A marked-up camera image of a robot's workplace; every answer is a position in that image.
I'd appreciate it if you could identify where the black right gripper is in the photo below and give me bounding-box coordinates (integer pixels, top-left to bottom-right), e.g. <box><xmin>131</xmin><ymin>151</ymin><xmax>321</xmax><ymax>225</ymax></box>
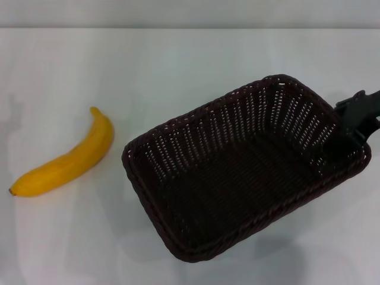
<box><xmin>321</xmin><ymin>89</ymin><xmax>380</xmax><ymax>179</ymax></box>

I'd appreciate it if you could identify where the dark brown woven basket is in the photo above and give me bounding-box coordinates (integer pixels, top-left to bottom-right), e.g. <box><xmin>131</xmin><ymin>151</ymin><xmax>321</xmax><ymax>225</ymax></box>
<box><xmin>121</xmin><ymin>74</ymin><xmax>372</xmax><ymax>264</ymax></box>

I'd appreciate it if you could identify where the yellow banana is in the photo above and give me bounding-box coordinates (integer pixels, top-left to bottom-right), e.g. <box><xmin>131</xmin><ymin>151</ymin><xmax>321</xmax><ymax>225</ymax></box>
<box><xmin>8</xmin><ymin>106</ymin><xmax>116</xmax><ymax>197</ymax></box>

